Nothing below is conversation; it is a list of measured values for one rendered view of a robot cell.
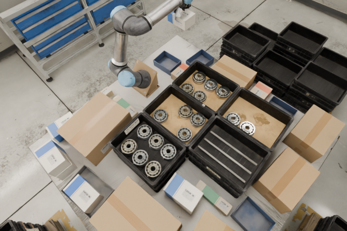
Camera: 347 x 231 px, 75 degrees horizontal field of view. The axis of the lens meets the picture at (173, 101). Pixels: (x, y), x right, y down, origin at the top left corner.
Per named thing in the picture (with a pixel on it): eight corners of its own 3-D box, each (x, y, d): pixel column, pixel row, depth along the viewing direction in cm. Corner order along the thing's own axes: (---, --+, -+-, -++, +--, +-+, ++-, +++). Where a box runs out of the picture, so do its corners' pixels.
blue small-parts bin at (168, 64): (153, 65, 205) (153, 60, 199) (164, 55, 211) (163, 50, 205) (170, 76, 198) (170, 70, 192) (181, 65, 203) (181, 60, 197)
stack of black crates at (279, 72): (245, 84, 257) (252, 64, 228) (259, 69, 268) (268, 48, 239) (277, 104, 241) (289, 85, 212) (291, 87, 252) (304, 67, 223)
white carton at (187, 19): (167, 20, 185) (166, 10, 177) (176, 13, 189) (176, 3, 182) (185, 31, 177) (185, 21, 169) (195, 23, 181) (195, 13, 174)
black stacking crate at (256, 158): (187, 154, 148) (187, 148, 139) (214, 122, 159) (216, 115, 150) (239, 196, 133) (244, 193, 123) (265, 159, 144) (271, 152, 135)
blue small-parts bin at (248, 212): (230, 215, 138) (232, 214, 132) (245, 197, 143) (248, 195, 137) (257, 244, 129) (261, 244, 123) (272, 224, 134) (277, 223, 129)
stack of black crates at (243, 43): (216, 66, 273) (221, 37, 235) (231, 53, 283) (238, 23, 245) (244, 84, 257) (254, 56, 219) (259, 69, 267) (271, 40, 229)
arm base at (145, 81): (132, 80, 187) (124, 80, 179) (142, 65, 182) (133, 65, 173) (144, 92, 183) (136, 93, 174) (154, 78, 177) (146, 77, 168)
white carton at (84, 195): (68, 193, 144) (62, 190, 136) (83, 177, 149) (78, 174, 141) (90, 214, 137) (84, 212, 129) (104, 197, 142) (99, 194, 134)
